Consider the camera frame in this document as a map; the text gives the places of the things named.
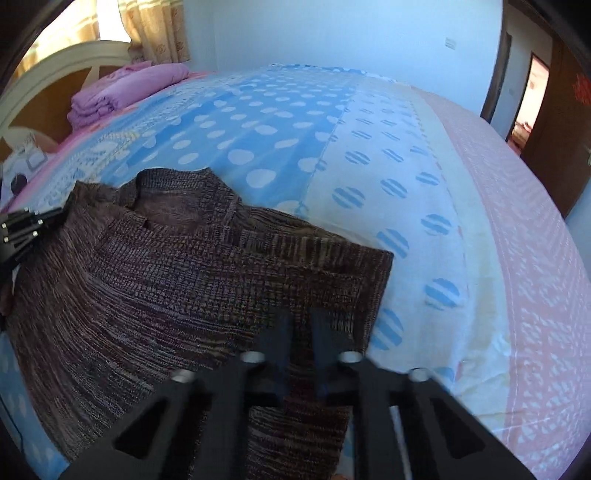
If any blue polka dot bed sheet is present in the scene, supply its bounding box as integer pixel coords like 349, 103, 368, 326
0, 62, 513, 480

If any yellow patterned curtain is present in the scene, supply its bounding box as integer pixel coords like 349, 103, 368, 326
23, 0, 191, 70

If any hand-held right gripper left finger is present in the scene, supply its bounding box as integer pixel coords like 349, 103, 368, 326
60, 314, 294, 480

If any brown wooden door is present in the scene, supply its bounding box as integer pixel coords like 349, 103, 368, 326
519, 39, 591, 220

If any grey patterned pillow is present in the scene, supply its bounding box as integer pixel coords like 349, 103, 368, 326
0, 131, 49, 195

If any brown door frame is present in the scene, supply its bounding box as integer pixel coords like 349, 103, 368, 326
480, 32, 513, 134

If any cream and wood headboard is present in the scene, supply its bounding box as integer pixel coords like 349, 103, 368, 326
0, 41, 144, 158

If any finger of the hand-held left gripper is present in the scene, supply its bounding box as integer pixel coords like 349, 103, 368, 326
0, 225, 46, 267
0, 208, 65, 232

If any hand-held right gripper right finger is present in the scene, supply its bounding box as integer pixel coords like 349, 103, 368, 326
310, 309, 539, 480

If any brown patterned knit sweater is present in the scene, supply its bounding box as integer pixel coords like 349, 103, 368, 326
2, 167, 394, 480

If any pink polka dot bed sheet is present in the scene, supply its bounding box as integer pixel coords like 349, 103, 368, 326
416, 88, 591, 467

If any folded pink blanket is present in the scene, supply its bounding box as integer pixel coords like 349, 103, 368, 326
67, 61, 191, 127

